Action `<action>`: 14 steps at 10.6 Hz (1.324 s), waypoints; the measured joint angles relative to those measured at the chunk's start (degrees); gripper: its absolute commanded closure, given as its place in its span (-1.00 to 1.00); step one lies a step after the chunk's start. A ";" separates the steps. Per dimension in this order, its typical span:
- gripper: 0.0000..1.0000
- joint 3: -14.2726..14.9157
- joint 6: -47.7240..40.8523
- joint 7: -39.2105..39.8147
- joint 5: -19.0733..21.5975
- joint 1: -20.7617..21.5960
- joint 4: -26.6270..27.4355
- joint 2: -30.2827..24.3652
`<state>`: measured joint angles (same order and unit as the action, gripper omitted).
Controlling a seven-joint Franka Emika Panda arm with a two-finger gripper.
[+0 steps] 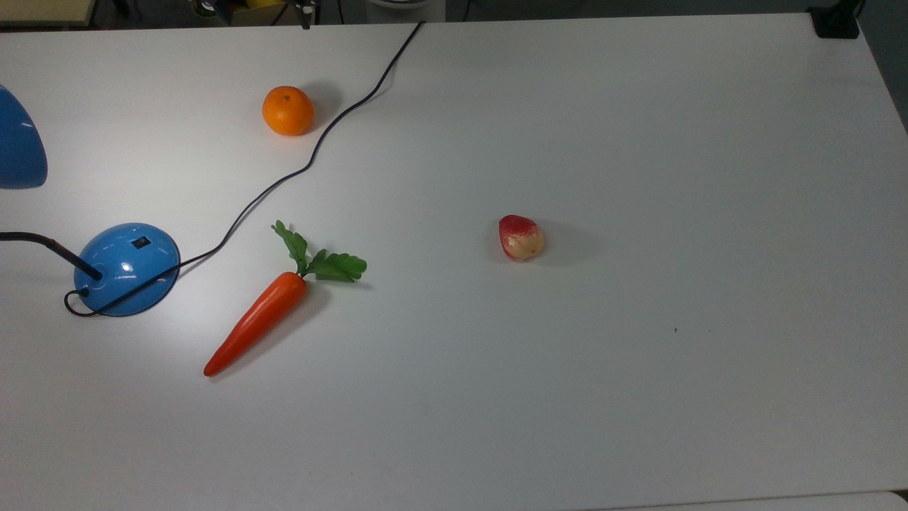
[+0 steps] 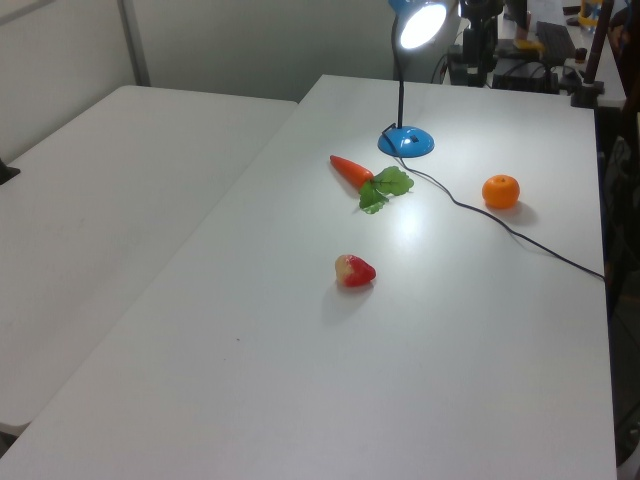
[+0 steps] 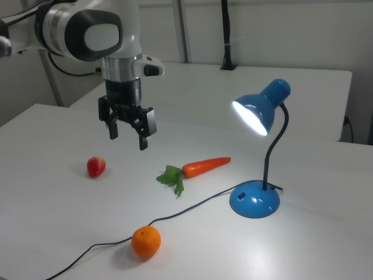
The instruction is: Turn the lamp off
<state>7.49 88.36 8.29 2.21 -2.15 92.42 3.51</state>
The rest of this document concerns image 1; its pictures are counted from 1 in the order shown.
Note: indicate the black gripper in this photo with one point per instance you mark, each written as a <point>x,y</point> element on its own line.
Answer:
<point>306,5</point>

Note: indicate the blue desk lamp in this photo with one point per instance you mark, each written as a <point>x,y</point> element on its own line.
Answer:
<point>120,284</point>

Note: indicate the yellow object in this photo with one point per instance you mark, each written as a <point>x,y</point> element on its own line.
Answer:
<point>264,3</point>

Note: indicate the orange fruit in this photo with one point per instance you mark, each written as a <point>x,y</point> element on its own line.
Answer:
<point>287,111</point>

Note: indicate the wooden desk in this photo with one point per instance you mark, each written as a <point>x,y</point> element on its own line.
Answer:
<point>42,11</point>

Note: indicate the orange toy carrot green leaves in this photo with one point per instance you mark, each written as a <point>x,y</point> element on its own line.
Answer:
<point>262,316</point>

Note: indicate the red yellow toy strawberry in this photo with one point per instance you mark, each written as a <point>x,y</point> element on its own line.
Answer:
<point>521,238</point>

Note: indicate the black table clamp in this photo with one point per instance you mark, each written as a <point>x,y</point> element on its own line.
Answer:
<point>835,21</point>

